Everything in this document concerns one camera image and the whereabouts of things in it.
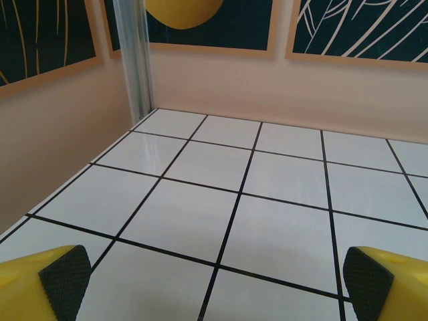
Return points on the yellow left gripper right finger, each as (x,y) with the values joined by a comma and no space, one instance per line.
(401,294)

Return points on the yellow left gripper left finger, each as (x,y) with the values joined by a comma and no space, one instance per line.
(26,291)

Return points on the dark panel with golden lines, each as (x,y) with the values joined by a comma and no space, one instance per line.
(40,36)

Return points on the dark panel orange circle leaves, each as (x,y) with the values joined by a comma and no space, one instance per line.
(361,26)

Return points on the dark panel golden oval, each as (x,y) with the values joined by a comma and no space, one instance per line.
(217,30)

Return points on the aluminium corner post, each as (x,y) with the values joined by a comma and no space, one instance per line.
(133,67)

